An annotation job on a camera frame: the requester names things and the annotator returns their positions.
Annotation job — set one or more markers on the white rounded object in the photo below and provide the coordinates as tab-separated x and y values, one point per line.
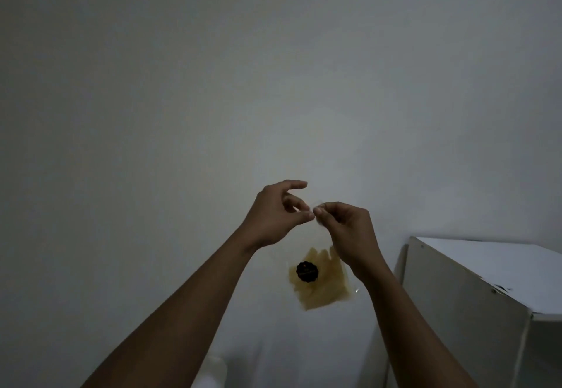
213	373

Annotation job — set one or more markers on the person's left middle finger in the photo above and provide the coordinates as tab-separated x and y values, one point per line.
292	185

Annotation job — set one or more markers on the yellow dried food pieces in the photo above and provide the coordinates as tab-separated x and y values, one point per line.
325	289

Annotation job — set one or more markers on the person's left forearm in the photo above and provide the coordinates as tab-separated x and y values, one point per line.
184	313

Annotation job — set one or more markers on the person's right hand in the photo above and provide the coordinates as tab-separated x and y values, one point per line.
351	238

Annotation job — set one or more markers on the clear plastic bag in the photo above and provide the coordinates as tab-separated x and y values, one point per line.
322	278

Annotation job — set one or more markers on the white cabinet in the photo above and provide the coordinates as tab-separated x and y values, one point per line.
474	308

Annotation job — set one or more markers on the person's left thumb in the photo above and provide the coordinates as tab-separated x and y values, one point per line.
302	217

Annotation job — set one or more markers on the person's right thumb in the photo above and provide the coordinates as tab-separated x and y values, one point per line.
322	213

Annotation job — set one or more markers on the person's right forearm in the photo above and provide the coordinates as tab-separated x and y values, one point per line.
410	335

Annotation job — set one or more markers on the person's left hand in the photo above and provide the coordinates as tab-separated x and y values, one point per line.
265	218

